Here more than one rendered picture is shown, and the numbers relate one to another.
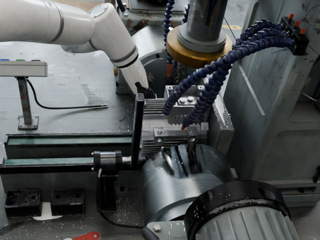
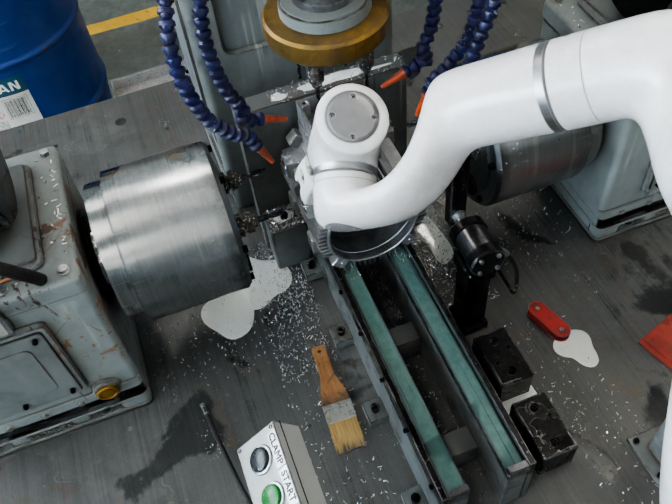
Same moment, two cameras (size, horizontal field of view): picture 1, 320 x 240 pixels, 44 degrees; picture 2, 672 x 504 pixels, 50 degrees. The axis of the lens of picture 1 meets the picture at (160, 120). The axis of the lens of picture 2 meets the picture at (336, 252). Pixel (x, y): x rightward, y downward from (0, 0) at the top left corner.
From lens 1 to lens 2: 1.27 m
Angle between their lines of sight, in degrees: 59
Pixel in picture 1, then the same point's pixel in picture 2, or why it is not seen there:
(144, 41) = (168, 213)
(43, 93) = not seen: outside the picture
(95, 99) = (184, 440)
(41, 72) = (294, 432)
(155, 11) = (34, 215)
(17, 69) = (309, 487)
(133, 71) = not seen: hidden behind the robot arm
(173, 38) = (341, 37)
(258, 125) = not seen: hidden behind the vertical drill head
